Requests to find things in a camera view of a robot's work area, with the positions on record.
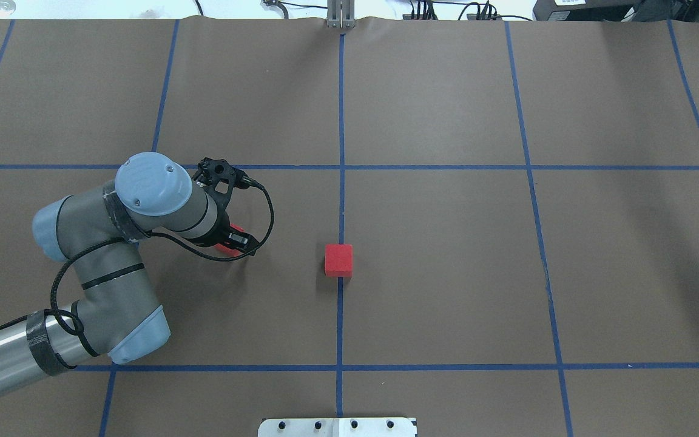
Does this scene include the silver round metal disc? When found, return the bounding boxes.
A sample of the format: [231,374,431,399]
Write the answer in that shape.
[0,0,16,19]

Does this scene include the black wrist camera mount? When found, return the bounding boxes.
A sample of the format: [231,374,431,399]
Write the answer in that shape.
[192,157,265,205]

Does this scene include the black power cables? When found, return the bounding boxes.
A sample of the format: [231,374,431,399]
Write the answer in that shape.
[262,0,535,22]

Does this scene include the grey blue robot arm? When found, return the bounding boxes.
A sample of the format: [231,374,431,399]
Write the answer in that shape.
[0,152,266,396]

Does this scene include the red block placed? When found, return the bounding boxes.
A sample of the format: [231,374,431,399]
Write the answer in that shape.
[324,243,353,277]
[215,225,248,253]

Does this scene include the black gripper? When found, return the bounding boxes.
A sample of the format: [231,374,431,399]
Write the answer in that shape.
[195,210,260,256]

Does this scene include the black equipment box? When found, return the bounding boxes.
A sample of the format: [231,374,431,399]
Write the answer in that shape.
[533,1,699,22]

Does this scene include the metal clamp bracket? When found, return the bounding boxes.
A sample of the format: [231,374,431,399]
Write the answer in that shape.
[326,0,357,29]

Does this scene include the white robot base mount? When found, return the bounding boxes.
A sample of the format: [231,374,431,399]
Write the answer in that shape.
[257,417,418,436]

